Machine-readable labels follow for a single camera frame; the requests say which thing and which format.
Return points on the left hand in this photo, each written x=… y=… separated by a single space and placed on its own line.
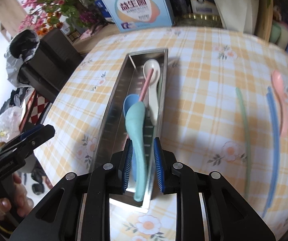
x=20 y=198

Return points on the white plastic bag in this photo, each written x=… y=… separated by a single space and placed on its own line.
x=22 y=48

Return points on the pink chopstick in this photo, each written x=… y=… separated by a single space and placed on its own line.
x=146 y=85

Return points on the green chopstick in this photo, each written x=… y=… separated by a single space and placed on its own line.
x=247 y=158

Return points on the white flower pot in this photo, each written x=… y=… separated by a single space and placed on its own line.
x=238 y=15

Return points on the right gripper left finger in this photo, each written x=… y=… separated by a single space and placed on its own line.
x=77 y=207

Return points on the steel utensil tray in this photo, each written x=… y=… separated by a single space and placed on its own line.
x=113 y=134

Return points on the green cup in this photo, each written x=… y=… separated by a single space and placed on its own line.
x=275 y=33

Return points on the beige spoon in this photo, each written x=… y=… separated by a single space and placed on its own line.
x=153 y=104

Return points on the blue spoon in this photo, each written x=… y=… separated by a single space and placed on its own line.
x=130 y=100

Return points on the black chair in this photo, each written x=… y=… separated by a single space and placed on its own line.
x=52 y=65

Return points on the wooden shelf unit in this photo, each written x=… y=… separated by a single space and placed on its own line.
x=266 y=10

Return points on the probiotic box light blue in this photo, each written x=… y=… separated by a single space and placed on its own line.
x=134 y=15

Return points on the pink spoon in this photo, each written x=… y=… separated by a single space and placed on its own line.
x=278 y=86

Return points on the yellow plaid tablecloth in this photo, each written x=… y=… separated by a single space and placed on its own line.
x=202 y=119

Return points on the teal spoon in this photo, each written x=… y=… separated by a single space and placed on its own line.
x=134 y=126

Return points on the beige cup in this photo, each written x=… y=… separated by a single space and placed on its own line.
x=282 y=41

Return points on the gold tin lid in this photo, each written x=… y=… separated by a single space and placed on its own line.
x=198 y=20

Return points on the blue chopstick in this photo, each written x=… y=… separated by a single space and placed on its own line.
x=276 y=149

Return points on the pink cherry blossom plant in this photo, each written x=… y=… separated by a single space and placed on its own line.
x=45 y=15

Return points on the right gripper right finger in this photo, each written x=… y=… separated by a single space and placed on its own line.
x=208 y=206

